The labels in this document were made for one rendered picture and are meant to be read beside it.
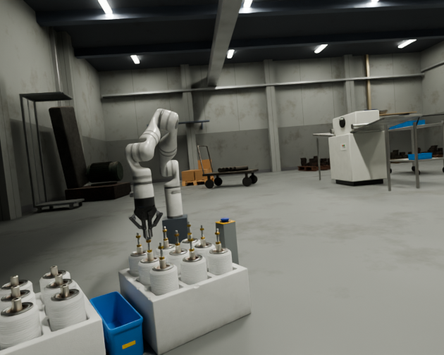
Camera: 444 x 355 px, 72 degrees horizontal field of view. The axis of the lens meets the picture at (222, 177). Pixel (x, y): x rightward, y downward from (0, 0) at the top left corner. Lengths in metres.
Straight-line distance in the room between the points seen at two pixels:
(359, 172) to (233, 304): 4.27
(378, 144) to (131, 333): 4.83
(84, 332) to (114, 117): 10.63
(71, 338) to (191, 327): 0.38
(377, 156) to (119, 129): 8.51
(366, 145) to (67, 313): 4.85
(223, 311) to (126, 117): 10.44
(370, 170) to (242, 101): 6.91
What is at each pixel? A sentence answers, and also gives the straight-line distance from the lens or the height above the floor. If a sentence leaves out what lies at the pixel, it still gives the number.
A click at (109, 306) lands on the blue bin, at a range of 1.39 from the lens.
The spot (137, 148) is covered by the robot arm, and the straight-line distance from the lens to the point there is 1.15.
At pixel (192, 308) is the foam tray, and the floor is 0.11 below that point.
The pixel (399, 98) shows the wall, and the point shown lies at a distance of 13.69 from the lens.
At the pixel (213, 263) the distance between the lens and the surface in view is 1.21.
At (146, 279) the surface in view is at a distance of 1.22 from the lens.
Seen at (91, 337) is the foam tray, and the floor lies 0.14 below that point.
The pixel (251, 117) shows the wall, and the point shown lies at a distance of 11.34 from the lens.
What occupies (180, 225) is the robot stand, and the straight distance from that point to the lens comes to 1.75.
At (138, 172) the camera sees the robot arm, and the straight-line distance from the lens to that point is 1.15.
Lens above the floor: 0.61
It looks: 3 degrees down
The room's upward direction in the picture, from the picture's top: 5 degrees counter-clockwise
